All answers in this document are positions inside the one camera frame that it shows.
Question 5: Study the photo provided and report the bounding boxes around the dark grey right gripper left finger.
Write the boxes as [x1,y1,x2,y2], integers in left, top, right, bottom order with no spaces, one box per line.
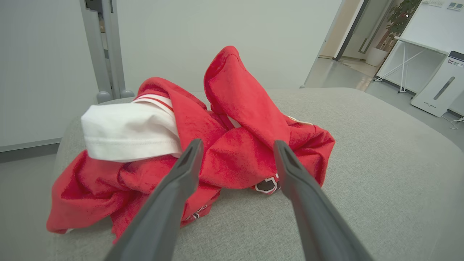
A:
[104,138,204,261]

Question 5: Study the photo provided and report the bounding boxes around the grey partition bottom rail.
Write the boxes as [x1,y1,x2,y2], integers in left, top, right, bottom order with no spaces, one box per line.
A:
[0,137,62,163]

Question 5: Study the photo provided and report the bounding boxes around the white air purifier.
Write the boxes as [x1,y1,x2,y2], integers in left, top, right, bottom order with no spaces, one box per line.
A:
[411,50,464,118]

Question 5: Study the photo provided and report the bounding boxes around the grey partition post pair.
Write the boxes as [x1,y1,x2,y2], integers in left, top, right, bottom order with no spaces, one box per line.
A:
[79,0,135,104]

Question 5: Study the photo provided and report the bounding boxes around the green potted plant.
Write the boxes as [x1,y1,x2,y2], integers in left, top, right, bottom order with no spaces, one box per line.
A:
[385,0,422,37]

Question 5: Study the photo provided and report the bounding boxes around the dark door frame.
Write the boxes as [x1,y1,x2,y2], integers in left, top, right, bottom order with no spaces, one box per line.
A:
[333,0,371,62]

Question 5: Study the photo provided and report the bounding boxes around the white floor cable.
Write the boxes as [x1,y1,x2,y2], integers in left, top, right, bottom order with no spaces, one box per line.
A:
[440,113,464,131]

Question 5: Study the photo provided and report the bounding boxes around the white plant pot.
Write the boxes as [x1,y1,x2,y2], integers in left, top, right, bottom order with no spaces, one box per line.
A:
[365,47,389,67]

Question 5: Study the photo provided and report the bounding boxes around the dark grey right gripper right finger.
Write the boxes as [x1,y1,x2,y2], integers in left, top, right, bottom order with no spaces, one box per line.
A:
[273,140,374,261]

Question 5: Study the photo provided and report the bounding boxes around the light grey fabric sofa seat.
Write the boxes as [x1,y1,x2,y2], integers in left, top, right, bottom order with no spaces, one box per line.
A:
[47,87,464,261]

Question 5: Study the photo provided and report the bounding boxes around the white folding table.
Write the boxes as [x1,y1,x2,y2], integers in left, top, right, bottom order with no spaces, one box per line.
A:
[374,36,451,94]

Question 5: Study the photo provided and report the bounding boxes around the red Bulls t-shirt white sleeves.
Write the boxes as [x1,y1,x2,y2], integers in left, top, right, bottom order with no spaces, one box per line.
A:
[46,45,336,244]

